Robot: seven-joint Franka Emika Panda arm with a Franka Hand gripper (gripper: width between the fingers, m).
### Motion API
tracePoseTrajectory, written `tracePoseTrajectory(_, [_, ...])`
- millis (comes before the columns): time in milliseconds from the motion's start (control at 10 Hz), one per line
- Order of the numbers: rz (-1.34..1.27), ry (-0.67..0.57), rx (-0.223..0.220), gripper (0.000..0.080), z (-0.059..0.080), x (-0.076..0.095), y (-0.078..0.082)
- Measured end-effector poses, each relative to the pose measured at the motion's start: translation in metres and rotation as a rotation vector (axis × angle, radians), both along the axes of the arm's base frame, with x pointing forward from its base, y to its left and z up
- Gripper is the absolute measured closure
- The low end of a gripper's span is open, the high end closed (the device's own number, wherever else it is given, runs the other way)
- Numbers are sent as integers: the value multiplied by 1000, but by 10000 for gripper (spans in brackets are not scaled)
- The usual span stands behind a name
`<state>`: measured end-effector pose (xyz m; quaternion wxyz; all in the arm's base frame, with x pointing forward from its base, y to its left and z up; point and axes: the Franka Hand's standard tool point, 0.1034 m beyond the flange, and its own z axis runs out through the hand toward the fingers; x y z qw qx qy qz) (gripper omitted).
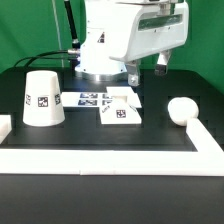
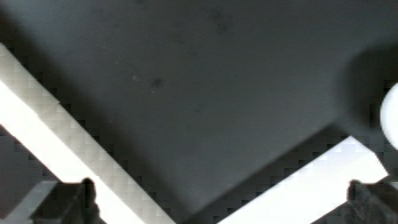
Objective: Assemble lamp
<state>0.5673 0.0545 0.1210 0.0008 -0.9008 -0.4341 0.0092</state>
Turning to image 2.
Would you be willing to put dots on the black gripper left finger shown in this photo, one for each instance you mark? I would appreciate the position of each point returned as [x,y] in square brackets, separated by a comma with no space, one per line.
[59,203]

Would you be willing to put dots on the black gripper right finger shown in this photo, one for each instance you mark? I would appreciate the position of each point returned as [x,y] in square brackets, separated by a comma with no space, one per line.
[373,202]

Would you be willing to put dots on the white lamp bulb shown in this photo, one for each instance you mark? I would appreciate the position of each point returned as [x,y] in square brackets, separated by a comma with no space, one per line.
[389,116]

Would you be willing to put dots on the white table border frame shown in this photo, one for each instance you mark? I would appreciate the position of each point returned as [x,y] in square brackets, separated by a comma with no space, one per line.
[292,204]

